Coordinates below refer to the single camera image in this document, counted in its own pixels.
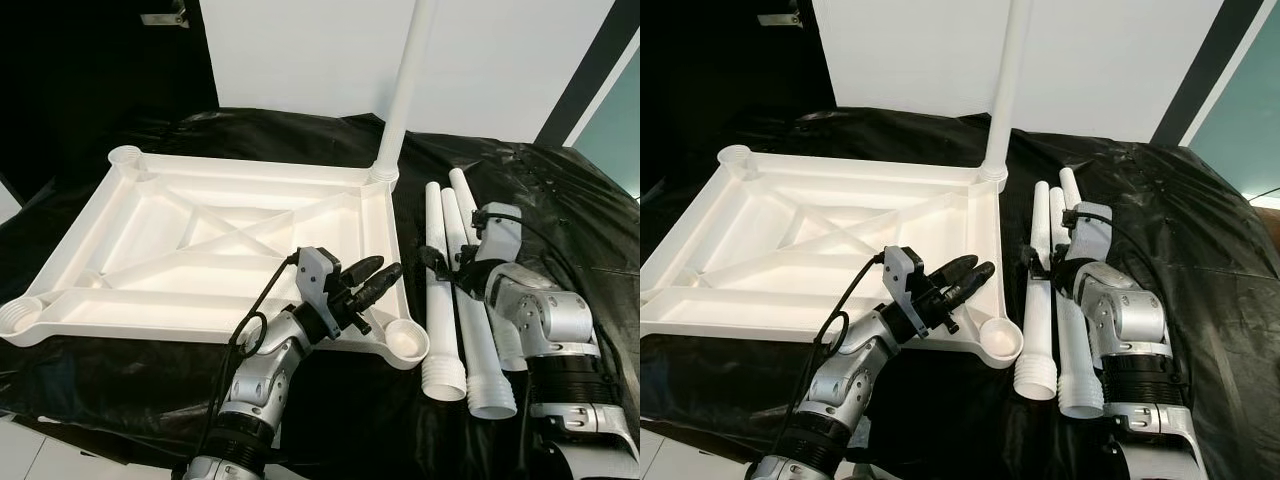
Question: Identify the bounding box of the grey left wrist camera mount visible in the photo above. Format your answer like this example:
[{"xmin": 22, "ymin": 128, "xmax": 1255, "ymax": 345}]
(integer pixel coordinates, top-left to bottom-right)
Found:
[
  {"xmin": 293, "ymin": 247, "xmax": 346, "ymax": 336},
  {"xmin": 882, "ymin": 245, "xmax": 931, "ymax": 336}
]

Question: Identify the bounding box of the black door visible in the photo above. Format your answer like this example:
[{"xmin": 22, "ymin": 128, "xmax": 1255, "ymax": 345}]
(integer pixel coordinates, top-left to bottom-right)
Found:
[
  {"xmin": 0, "ymin": 0, "xmax": 219, "ymax": 206},
  {"xmin": 640, "ymin": 0, "xmax": 836, "ymax": 201}
]

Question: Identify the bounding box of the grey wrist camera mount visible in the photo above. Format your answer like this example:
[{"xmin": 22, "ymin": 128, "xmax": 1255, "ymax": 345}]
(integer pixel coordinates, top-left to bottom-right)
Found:
[
  {"xmin": 478, "ymin": 203, "xmax": 523, "ymax": 266},
  {"xmin": 293, "ymin": 247, "xmax": 346, "ymax": 336},
  {"xmin": 882, "ymin": 245, "xmax": 931, "ymax": 336},
  {"xmin": 1072, "ymin": 202, "xmax": 1114, "ymax": 263}
]

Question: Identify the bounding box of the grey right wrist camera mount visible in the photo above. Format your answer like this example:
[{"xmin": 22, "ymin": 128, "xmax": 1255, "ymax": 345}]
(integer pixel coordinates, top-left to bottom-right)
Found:
[
  {"xmin": 478, "ymin": 203, "xmax": 523, "ymax": 266},
  {"xmin": 1072, "ymin": 202, "xmax": 1114, "ymax": 263}
]

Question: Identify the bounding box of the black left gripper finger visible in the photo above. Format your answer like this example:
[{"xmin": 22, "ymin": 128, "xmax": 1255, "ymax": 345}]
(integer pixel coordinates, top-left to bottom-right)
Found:
[
  {"xmin": 944, "ymin": 262, "xmax": 998, "ymax": 314},
  {"xmin": 342, "ymin": 255, "xmax": 385, "ymax": 293},
  {"xmin": 356, "ymin": 262, "xmax": 404, "ymax": 314},
  {"xmin": 930, "ymin": 254, "xmax": 981, "ymax": 293}
]

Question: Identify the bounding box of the black wall strip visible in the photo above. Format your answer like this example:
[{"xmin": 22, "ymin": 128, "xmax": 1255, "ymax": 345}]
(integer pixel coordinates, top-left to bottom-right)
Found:
[
  {"xmin": 1149, "ymin": 0, "xmax": 1254, "ymax": 149},
  {"xmin": 534, "ymin": 0, "xmax": 641, "ymax": 151}
]

